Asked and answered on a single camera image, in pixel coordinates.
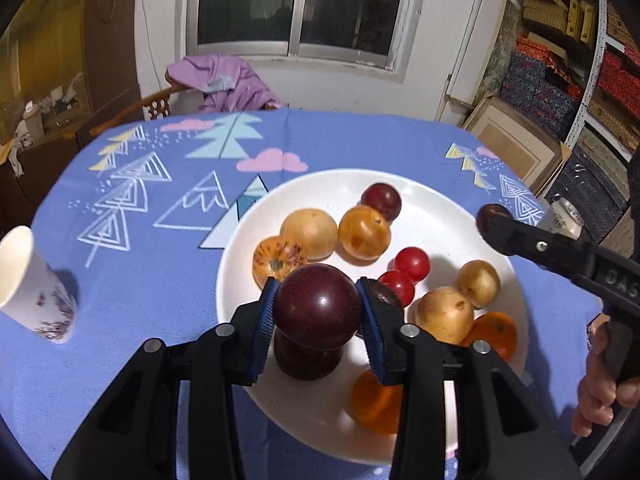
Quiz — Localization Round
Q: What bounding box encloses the spotted small orange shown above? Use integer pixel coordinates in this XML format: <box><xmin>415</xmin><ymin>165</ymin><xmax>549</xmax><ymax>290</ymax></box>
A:
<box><xmin>252</xmin><ymin>236</ymin><xmax>308</xmax><ymax>291</ymax></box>

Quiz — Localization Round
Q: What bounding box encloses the flat cardboard box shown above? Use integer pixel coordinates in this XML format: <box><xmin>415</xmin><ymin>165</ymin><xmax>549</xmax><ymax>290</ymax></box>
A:
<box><xmin>462</xmin><ymin>95</ymin><xmax>571</xmax><ymax>196</ymax></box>

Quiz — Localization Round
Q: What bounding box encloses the white printed paper cup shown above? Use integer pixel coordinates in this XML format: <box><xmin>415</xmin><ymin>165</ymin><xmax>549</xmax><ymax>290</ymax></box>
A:
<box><xmin>0</xmin><ymin>225</ymin><xmax>78</xmax><ymax>345</ymax></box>

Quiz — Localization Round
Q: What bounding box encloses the dark red plum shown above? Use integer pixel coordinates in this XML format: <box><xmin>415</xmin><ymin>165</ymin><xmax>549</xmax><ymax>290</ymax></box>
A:
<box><xmin>360</xmin><ymin>183</ymin><xmax>403</xmax><ymax>222</ymax></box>
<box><xmin>272</xmin><ymin>264</ymin><xmax>363</xmax><ymax>352</ymax></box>
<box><xmin>273</xmin><ymin>332</ymin><xmax>343</xmax><ymax>381</ymax></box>

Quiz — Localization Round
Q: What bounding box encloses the large tan round fruit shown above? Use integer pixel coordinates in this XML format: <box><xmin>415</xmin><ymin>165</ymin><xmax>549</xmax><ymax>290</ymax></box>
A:
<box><xmin>279</xmin><ymin>208</ymin><xmax>339</xmax><ymax>263</ymax></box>

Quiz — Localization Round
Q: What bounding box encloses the cluttered low wooden sideboard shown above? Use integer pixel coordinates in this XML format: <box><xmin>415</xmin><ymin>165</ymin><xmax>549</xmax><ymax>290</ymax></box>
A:
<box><xmin>0</xmin><ymin>90</ymin><xmax>101</xmax><ymax>221</ymax></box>

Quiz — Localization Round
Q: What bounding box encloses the wooden chair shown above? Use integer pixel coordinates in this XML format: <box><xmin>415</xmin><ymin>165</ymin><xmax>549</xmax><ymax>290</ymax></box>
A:
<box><xmin>90</xmin><ymin>85</ymin><xmax>181</xmax><ymax>136</ymax></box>

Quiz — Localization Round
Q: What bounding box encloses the stone-patterned board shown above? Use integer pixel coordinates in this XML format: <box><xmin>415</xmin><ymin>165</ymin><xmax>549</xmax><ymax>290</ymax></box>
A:
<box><xmin>480</xmin><ymin>0</ymin><xmax>523</xmax><ymax>101</ymax></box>

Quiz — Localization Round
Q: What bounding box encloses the person's right hand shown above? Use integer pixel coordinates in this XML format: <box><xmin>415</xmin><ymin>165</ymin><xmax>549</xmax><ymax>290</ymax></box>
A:
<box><xmin>570</xmin><ymin>310</ymin><xmax>640</xmax><ymax>438</ymax></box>

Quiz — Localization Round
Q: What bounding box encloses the shelf of packed goods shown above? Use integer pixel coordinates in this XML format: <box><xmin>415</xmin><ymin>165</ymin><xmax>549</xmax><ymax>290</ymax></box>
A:
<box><xmin>500</xmin><ymin>0</ymin><xmax>640</xmax><ymax>221</ymax></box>

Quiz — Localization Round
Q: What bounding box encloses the sliding glass window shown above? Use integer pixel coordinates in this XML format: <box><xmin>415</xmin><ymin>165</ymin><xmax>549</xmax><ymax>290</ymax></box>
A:
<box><xmin>187</xmin><ymin>0</ymin><xmax>426</xmax><ymax>83</ymax></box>

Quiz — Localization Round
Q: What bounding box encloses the red cherry tomato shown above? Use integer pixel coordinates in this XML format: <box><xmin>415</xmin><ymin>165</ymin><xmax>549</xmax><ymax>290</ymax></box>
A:
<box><xmin>394</xmin><ymin>246</ymin><xmax>431</xmax><ymax>283</ymax></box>
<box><xmin>377</xmin><ymin>270</ymin><xmax>416</xmax><ymax>307</ymax></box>

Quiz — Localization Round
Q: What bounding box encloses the blue printed tablecloth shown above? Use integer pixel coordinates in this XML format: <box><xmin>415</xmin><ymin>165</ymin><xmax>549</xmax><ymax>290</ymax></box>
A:
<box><xmin>12</xmin><ymin>107</ymin><xmax>608</xmax><ymax>480</ymax></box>

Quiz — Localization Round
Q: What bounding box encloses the white oval plate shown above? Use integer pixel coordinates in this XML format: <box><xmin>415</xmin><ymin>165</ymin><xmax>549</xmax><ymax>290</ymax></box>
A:
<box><xmin>216</xmin><ymin>169</ymin><xmax>528</xmax><ymax>466</ymax></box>

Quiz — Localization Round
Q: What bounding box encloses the small tan round fruit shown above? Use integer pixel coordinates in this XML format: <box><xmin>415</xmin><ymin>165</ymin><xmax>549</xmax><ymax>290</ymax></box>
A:
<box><xmin>415</xmin><ymin>286</ymin><xmax>475</xmax><ymax>345</ymax></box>
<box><xmin>457</xmin><ymin>259</ymin><xmax>501</xmax><ymax>309</ymax></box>

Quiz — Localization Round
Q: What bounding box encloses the dark brown water chestnut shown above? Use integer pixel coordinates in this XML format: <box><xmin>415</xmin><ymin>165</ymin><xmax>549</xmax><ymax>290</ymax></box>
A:
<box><xmin>476</xmin><ymin>203</ymin><xmax>512</xmax><ymax>236</ymax></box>

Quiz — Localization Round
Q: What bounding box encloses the purple cloth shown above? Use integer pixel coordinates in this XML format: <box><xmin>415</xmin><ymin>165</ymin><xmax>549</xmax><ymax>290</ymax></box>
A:
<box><xmin>165</xmin><ymin>55</ymin><xmax>283</xmax><ymax>113</ymax></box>

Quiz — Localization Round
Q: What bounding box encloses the yellow-orange round fruit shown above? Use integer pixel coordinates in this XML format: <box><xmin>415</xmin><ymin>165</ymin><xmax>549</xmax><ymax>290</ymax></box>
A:
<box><xmin>338</xmin><ymin>205</ymin><xmax>392</xmax><ymax>266</ymax></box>

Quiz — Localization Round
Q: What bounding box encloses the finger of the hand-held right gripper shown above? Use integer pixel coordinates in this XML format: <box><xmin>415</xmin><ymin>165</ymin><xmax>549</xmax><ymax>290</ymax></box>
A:
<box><xmin>480</xmin><ymin>212</ymin><xmax>601</xmax><ymax>286</ymax></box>

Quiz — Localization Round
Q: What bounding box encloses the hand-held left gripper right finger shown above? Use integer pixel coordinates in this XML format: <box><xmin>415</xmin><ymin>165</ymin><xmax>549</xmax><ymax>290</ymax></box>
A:
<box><xmin>356</xmin><ymin>276</ymin><xmax>583</xmax><ymax>480</ymax></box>

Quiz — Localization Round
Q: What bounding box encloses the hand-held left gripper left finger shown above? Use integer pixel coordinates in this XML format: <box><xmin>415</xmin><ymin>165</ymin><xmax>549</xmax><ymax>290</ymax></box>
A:
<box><xmin>52</xmin><ymin>276</ymin><xmax>281</xmax><ymax>480</ymax></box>

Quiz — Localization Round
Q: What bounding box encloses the tall wooden cabinet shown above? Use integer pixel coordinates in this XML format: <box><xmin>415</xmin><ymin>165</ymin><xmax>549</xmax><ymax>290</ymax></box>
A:
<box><xmin>0</xmin><ymin>0</ymin><xmax>146</xmax><ymax>126</ymax></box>

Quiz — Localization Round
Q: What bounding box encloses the white metal shelf rack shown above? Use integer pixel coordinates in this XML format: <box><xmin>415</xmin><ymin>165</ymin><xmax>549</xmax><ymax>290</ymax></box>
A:
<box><xmin>565</xmin><ymin>0</ymin><xmax>640</xmax><ymax>151</ymax></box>

